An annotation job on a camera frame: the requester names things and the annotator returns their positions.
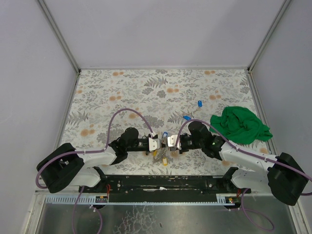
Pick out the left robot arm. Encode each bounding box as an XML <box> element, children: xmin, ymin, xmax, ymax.
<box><xmin>36</xmin><ymin>127</ymin><xmax>157</xmax><ymax>194</ymax></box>

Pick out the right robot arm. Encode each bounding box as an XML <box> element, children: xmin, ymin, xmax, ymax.
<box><xmin>174</xmin><ymin>119</ymin><xmax>312</xmax><ymax>206</ymax></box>

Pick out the numbered keyring organizer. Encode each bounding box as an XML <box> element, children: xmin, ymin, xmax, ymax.
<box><xmin>153</xmin><ymin>147</ymin><xmax>169</xmax><ymax>163</ymax></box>

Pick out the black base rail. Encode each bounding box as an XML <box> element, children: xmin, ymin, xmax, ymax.
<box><xmin>83</xmin><ymin>175</ymin><xmax>243</xmax><ymax>203</ymax></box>

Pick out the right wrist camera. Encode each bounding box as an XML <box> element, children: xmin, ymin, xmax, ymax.
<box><xmin>167</xmin><ymin>135</ymin><xmax>181</xmax><ymax>150</ymax></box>

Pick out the yellow tag key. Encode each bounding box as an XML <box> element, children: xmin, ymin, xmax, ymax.
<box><xmin>162</xmin><ymin>157</ymin><xmax>169</xmax><ymax>166</ymax></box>

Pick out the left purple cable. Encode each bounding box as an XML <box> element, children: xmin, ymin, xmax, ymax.
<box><xmin>35</xmin><ymin>108</ymin><xmax>156</xmax><ymax>234</ymax></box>

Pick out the green cloth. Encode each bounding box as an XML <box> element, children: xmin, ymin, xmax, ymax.
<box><xmin>210</xmin><ymin>106</ymin><xmax>273</xmax><ymax>145</ymax></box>

